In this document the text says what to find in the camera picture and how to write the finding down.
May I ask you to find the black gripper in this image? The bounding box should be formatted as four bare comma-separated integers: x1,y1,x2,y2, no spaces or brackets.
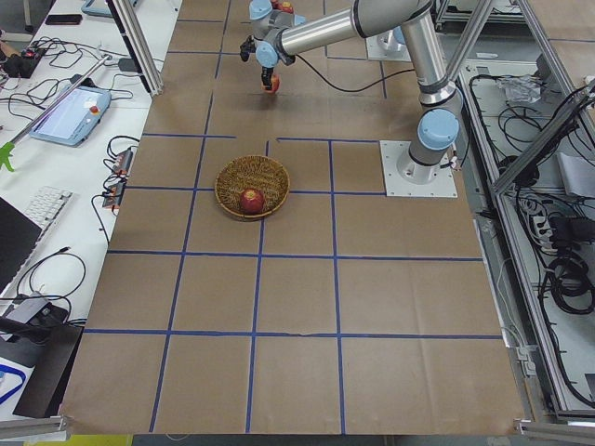
239,36,274,89

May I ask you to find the red yellow streaked apple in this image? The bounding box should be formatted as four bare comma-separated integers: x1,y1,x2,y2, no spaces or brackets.
261,74,280,94

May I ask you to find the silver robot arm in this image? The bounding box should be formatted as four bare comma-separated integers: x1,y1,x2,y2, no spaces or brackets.
240,1,461,185

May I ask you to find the red apple plate top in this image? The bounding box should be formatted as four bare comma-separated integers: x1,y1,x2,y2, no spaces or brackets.
271,0,294,14

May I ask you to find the white plate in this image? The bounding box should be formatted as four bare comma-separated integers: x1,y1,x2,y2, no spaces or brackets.
276,1,294,14

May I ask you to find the woven wicker basket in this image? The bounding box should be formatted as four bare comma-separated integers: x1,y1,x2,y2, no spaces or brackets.
215,155,290,221

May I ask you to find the dark red basket apple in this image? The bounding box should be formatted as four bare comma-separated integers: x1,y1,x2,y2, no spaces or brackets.
239,188,265,215

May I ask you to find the orange usb hub upper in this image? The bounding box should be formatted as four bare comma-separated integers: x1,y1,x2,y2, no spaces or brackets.
112,149,134,176

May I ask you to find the orange usb hub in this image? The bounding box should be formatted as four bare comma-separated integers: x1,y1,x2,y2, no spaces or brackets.
102,181,126,211
112,149,134,176

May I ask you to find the orange usb hub lower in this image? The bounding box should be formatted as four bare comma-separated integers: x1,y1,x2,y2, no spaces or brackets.
102,181,126,211

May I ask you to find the blue teach pendant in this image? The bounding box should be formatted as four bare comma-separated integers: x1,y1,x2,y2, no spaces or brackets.
29,86,112,147

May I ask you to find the black phone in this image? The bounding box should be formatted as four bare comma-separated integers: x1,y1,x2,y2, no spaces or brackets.
45,14,83,26

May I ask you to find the long metal rod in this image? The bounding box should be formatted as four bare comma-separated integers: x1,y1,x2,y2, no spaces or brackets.
1,55,111,170

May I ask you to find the white keyboard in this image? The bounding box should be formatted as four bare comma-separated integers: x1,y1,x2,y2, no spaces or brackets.
24,186,73,232

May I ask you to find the black laptop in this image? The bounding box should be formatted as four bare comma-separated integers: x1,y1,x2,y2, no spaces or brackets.
0,199,41,291

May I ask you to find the grey docking box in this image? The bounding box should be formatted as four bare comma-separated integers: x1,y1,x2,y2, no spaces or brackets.
1,297,69,335

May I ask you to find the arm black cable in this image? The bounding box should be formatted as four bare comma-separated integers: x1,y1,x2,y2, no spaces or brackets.
295,54,417,93

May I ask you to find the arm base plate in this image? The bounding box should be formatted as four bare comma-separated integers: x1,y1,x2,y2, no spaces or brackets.
379,140,457,199
366,27,411,62

